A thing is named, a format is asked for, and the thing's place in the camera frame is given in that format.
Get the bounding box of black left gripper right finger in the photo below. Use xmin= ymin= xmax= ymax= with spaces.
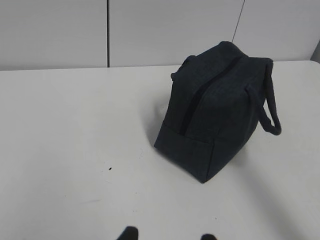
xmin=200 ymin=233 xmax=217 ymax=240

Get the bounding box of dark blue lunch bag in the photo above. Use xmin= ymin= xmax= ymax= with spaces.
xmin=154 ymin=41 xmax=282 ymax=183

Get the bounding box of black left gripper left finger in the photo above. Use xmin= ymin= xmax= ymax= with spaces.
xmin=117 ymin=226 xmax=139 ymax=240

